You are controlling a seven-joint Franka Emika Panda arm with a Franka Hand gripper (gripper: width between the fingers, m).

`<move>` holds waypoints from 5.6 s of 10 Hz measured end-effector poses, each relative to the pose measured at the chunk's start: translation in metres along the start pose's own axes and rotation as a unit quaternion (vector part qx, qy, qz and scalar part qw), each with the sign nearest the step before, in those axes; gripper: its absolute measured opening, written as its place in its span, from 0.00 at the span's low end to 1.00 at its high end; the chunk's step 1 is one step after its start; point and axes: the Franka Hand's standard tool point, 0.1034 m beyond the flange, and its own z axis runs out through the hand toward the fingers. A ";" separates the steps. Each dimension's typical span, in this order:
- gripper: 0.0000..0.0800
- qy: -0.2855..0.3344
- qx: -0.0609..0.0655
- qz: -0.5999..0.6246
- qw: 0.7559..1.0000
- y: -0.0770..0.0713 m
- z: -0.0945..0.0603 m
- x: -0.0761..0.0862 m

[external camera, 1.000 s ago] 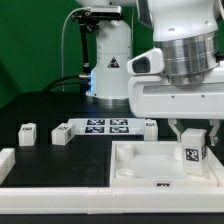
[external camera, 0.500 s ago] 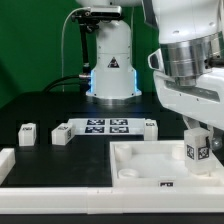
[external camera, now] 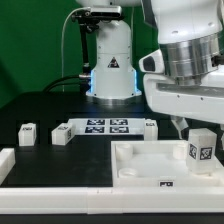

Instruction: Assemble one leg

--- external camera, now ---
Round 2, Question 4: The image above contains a white obstacle wall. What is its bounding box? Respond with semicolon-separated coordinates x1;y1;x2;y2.
0;187;224;214
0;148;15;185

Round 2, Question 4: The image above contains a black camera on stand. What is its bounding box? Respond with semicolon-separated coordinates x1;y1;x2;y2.
71;5;123;23

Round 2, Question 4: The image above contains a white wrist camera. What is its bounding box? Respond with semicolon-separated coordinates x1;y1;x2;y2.
139;49;165;74

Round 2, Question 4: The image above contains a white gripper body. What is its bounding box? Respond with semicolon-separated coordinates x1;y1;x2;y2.
143;74;224;124

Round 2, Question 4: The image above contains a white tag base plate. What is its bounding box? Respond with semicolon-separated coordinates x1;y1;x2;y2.
68;118;144;135

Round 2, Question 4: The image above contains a white square tabletop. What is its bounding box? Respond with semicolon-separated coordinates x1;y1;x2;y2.
111;140;224;187

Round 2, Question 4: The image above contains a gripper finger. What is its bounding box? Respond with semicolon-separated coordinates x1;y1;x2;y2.
220;124;224;150
171;116;189;139

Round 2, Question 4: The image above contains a white obstacle front wall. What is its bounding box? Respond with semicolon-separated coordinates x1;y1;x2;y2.
0;187;224;214

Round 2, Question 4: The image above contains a white camera cable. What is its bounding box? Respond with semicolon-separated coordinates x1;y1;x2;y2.
60;6;92;93

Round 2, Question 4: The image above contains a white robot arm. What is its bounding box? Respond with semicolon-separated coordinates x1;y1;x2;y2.
76;0;224;137

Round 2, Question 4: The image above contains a white obstacle left wall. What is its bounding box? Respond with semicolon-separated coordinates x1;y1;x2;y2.
0;148;15;185

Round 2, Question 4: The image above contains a black cable bundle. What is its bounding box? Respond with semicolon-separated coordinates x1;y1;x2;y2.
41;74;93;93

